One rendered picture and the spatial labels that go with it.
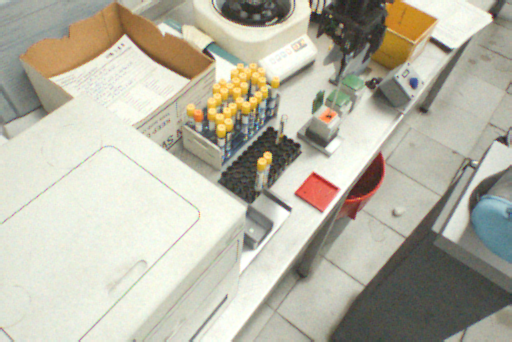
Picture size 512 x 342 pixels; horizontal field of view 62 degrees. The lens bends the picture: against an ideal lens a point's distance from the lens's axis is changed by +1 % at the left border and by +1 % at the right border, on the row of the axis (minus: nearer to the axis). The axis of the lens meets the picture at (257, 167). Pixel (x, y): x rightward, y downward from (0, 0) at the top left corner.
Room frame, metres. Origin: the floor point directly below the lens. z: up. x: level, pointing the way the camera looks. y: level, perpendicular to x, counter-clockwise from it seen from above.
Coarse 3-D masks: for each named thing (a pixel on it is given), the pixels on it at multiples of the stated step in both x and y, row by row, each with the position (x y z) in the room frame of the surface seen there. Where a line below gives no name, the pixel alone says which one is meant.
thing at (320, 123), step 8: (320, 112) 0.61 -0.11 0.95; (328, 112) 0.61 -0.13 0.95; (312, 120) 0.59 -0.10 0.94; (320, 120) 0.59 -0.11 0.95; (328, 120) 0.59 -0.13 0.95; (336, 120) 0.60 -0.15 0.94; (312, 128) 0.59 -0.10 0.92; (320, 128) 0.58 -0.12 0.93; (328, 128) 0.57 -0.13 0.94; (336, 128) 0.60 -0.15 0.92; (328, 136) 0.57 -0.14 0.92
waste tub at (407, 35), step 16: (400, 0) 1.01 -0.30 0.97; (400, 16) 1.00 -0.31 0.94; (416, 16) 0.98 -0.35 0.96; (432, 16) 0.96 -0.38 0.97; (400, 32) 0.99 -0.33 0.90; (416, 32) 0.97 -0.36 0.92; (432, 32) 0.95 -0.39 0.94; (384, 48) 0.88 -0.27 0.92; (400, 48) 0.86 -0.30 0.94; (416, 48) 0.88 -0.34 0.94; (384, 64) 0.87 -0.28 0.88; (400, 64) 0.85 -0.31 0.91
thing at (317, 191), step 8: (312, 176) 0.50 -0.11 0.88; (320, 176) 0.50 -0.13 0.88; (304, 184) 0.47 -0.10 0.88; (312, 184) 0.48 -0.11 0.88; (320, 184) 0.48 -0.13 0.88; (328, 184) 0.48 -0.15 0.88; (296, 192) 0.45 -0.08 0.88; (304, 192) 0.46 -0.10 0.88; (312, 192) 0.46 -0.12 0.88; (320, 192) 0.46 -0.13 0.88; (328, 192) 0.46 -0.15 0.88; (336, 192) 0.46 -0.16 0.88; (304, 200) 0.44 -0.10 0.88; (312, 200) 0.44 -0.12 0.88; (320, 200) 0.44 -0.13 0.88; (328, 200) 0.44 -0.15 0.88; (320, 208) 0.42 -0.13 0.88
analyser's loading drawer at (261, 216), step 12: (264, 192) 0.41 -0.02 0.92; (252, 204) 0.39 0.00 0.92; (264, 204) 0.39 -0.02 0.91; (276, 204) 0.40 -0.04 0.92; (288, 204) 0.39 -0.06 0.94; (252, 216) 0.36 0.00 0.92; (264, 216) 0.35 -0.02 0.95; (276, 216) 0.37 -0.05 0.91; (288, 216) 0.38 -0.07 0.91; (252, 228) 0.34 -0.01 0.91; (264, 228) 0.34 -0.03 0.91; (276, 228) 0.35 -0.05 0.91; (252, 240) 0.30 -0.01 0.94; (264, 240) 0.32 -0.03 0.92; (252, 252) 0.30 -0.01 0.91
